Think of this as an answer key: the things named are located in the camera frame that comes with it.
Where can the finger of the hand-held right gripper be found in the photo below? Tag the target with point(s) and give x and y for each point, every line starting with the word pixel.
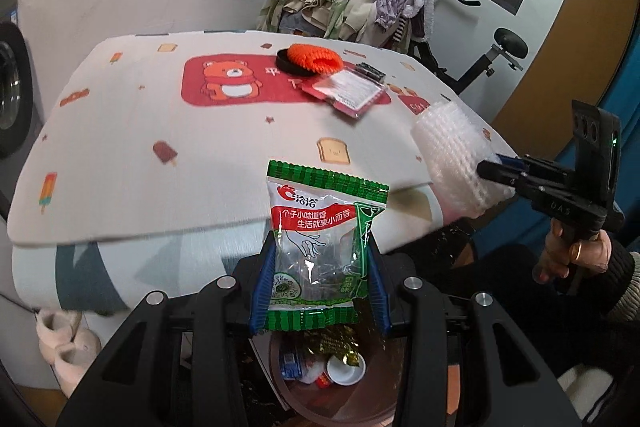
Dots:
pixel 530 166
pixel 500 174

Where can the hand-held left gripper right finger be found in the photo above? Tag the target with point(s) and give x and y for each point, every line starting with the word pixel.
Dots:
pixel 378 287

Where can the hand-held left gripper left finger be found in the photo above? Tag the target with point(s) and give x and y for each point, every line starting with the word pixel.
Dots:
pixel 262 287

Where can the white foam fruit net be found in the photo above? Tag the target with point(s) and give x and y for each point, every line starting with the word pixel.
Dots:
pixel 450 147

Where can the gold foil wrapper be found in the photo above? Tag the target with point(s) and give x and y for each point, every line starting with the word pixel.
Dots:
pixel 336 342

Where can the green snack packet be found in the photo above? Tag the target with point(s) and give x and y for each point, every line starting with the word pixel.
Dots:
pixel 320 227

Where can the green paper noodle cup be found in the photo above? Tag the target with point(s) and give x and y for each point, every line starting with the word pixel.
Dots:
pixel 346 372

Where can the brown trash bin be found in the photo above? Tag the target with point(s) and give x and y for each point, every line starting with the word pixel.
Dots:
pixel 345 404

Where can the person's right forearm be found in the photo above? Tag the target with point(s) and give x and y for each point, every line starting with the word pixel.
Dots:
pixel 622 277

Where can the person's right hand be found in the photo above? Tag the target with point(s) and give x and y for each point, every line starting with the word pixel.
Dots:
pixel 575 252

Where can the person's dark pants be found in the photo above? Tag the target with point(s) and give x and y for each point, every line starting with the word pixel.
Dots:
pixel 500 267

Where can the black exercise bike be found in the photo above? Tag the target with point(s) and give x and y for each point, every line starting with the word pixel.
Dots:
pixel 507 43

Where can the small black packet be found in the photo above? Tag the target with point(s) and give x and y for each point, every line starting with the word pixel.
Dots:
pixel 370 73

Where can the clear packet with red backing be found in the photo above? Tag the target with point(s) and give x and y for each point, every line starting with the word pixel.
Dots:
pixel 345 94

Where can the pink slipper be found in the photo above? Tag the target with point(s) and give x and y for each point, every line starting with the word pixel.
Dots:
pixel 75 364
pixel 57 329

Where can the black round lid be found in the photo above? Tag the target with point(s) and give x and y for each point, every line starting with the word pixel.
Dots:
pixel 285 61

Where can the grey washing machine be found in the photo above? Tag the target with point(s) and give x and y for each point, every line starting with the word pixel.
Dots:
pixel 12 82

